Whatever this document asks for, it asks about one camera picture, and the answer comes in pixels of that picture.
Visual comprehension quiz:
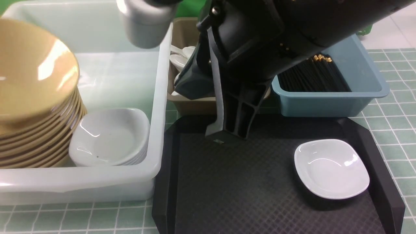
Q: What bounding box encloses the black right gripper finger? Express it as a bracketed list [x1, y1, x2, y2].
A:
[205, 78, 272, 141]

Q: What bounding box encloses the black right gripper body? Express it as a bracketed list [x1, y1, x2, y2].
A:
[174, 0, 325, 101]

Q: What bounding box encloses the white square sauce dish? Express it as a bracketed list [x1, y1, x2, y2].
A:
[294, 139, 370, 200]

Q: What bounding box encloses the yellow noodle bowl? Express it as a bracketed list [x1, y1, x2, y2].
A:
[0, 18, 79, 124]

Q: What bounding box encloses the pile of white soup spoons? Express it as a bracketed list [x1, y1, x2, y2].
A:
[169, 45, 196, 86]

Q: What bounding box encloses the black plastic serving tray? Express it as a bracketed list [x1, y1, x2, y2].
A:
[151, 114, 406, 234]

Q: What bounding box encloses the bundle of black chopsticks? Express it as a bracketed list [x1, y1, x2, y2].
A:
[277, 54, 351, 92]

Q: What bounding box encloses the blue-grey chopstick bin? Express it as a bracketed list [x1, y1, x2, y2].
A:
[271, 35, 390, 117]

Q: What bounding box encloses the stack of white square dishes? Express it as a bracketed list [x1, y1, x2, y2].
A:
[69, 108, 150, 166]

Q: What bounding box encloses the large translucent white plastic bin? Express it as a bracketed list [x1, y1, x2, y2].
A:
[0, 0, 172, 205]

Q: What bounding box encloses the green checkered tablecloth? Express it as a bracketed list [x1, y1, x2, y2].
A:
[1, 48, 416, 234]

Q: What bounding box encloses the stack of yellow bowls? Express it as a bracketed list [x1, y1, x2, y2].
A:
[0, 18, 87, 169]

